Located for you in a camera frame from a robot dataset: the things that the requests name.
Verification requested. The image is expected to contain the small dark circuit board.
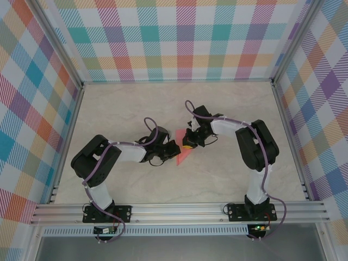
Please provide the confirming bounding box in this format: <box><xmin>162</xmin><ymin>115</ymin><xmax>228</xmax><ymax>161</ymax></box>
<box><xmin>94</xmin><ymin>227</ymin><xmax>118</xmax><ymax>235</ymax></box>

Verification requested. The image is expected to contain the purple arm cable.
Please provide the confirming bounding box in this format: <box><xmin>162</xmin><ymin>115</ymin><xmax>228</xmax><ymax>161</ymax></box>
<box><xmin>82</xmin><ymin>117</ymin><xmax>161</xmax><ymax>244</ymax></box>
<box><xmin>184</xmin><ymin>100</ymin><xmax>288</xmax><ymax>241</ymax></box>

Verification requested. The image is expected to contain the thin aluminium rail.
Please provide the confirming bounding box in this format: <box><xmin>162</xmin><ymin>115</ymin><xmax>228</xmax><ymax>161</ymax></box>
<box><xmin>81</xmin><ymin>78</ymin><xmax>275</xmax><ymax>85</ymax></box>

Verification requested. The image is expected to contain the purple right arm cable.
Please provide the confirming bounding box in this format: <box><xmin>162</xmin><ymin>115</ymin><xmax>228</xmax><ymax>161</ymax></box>
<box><xmin>184</xmin><ymin>100</ymin><xmax>288</xmax><ymax>241</ymax></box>

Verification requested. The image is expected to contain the aluminium mounting rail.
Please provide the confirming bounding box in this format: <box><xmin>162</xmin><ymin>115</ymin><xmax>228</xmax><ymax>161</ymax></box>
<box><xmin>30</xmin><ymin>200</ymin><xmax>331</xmax><ymax>225</ymax></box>

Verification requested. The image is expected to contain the pink paper sheet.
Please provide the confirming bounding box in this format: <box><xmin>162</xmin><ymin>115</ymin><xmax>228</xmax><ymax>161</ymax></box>
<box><xmin>175</xmin><ymin>129</ymin><xmax>192</xmax><ymax>166</ymax></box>

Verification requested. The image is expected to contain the aluminium corner post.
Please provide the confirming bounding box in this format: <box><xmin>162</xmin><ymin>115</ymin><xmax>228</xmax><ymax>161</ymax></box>
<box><xmin>270</xmin><ymin>0</ymin><xmax>324</xmax><ymax>86</ymax></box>
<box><xmin>32</xmin><ymin>0</ymin><xmax>85</xmax><ymax>89</ymax></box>

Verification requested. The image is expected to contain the slotted grey cable duct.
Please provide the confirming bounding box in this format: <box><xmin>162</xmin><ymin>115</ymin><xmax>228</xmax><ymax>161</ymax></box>
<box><xmin>42</xmin><ymin>224</ymin><xmax>250</xmax><ymax>237</ymax></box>

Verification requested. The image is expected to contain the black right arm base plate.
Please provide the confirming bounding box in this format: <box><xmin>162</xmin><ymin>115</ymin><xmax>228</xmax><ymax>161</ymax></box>
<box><xmin>227</xmin><ymin>203</ymin><xmax>277</xmax><ymax>222</ymax></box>

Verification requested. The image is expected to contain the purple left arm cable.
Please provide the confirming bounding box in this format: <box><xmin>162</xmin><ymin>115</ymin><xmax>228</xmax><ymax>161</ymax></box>
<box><xmin>82</xmin><ymin>117</ymin><xmax>161</xmax><ymax>244</ymax></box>

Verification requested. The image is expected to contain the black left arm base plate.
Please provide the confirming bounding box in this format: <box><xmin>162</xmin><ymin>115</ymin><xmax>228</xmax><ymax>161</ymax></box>
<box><xmin>82</xmin><ymin>205</ymin><xmax>133</xmax><ymax>224</ymax></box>

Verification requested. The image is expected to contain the aluminium side rail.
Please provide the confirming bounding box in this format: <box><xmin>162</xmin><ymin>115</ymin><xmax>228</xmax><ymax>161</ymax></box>
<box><xmin>47</xmin><ymin>83</ymin><xmax>85</xmax><ymax>204</ymax></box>
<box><xmin>271</xmin><ymin>81</ymin><xmax>312</xmax><ymax>201</ymax></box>

